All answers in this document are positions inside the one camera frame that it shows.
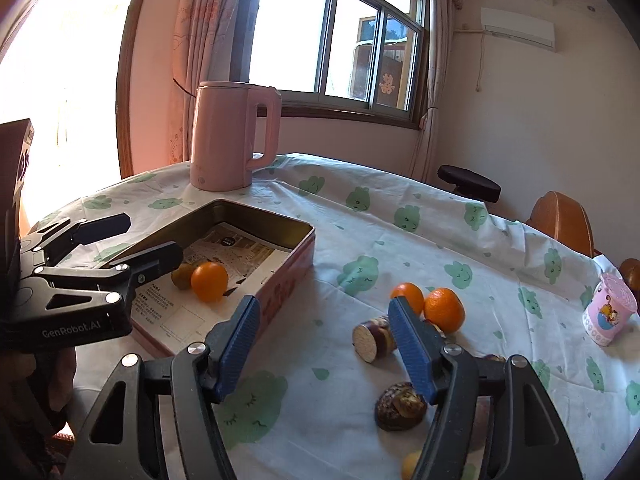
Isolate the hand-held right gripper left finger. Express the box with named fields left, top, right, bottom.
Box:
left=65, top=295, right=262, bottom=480

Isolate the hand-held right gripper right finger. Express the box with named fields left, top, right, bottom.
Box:
left=387, top=296, right=583, bottom=480

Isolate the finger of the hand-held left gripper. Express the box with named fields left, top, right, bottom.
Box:
left=34, top=241, right=184, bottom=311
left=22, top=212, right=132, bottom=267

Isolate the orange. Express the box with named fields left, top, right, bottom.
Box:
left=190, top=261, right=229, bottom=303
left=390, top=282, right=426, bottom=317
left=424, top=287, right=466, bottom=334
left=401, top=450, right=425, bottom=480

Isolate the pink metal tin box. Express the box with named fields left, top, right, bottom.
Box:
left=100, top=199, right=316, bottom=358

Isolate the greenish tangerine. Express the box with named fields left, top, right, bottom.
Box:
left=171, top=262, right=197, bottom=291

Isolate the printed paper leaflet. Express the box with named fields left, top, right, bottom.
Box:
left=132, top=222, right=292, bottom=343

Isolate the white green-patterned tablecloth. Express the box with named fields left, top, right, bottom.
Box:
left=20, top=152, right=640, bottom=480

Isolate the pink electric kettle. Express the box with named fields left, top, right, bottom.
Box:
left=189, top=81, right=282, bottom=192

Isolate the dark round stool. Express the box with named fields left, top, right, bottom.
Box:
left=437, top=165, right=502, bottom=204

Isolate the brown leather chair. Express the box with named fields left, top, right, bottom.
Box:
left=525, top=191, right=597, bottom=258

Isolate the pink cartoon cup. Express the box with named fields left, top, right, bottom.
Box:
left=582, top=272, right=638, bottom=347

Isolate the pink floral curtain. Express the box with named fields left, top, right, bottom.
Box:
left=410, top=0, right=462, bottom=183
left=167, top=0, right=271, bottom=165

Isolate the sliding glass window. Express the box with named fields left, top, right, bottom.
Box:
left=235, top=0, right=431, bottom=128

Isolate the white air conditioner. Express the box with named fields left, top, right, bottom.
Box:
left=480, top=6, right=557, bottom=52

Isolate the wooden door frame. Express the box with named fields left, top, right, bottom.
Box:
left=116, top=0, right=157, bottom=179

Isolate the air conditioner cable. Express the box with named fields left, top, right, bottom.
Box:
left=476, top=30, right=487, bottom=93

